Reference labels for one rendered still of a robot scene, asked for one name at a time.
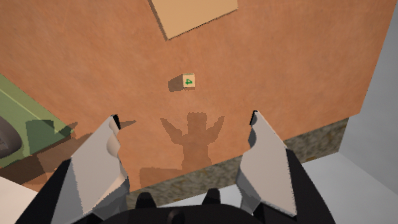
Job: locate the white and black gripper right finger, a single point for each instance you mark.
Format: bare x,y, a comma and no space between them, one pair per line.
273,184

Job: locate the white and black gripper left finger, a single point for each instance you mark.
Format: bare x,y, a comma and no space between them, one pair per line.
87,188

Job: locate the tan flat mat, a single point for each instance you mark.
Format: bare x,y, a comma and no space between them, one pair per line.
179,16

